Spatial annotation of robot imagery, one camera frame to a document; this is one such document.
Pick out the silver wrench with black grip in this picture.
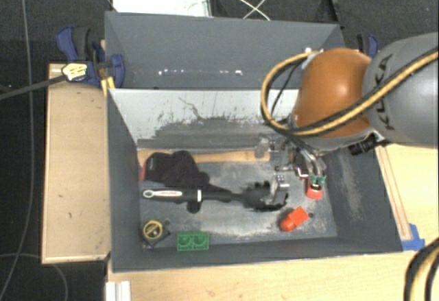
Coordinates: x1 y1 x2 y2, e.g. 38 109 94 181
142 189 204 206

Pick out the red small cup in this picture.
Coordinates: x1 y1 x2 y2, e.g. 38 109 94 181
305 178 325 201

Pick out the black and red glove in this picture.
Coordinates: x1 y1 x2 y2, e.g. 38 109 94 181
139 150 211 191

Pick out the black long-handled tool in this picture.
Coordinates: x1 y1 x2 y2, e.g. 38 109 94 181
187 181 287 214

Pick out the grey metal bin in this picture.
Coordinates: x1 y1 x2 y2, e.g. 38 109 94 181
104 10 404 273

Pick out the green two-stud block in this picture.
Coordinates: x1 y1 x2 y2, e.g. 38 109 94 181
176 230 210 252

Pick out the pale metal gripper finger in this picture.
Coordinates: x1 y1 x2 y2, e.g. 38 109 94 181
270 172 291 208
256 133 277 160

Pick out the yellow and black tape measure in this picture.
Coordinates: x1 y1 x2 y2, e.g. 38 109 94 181
142 219 171 246

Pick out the pale wood board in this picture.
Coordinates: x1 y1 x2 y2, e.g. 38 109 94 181
40 62 112 265

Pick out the black cylinder on white bracket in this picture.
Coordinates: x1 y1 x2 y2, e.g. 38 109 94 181
348 133 385 156

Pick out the red-orange block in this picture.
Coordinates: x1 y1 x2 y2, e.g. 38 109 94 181
278 206 309 232

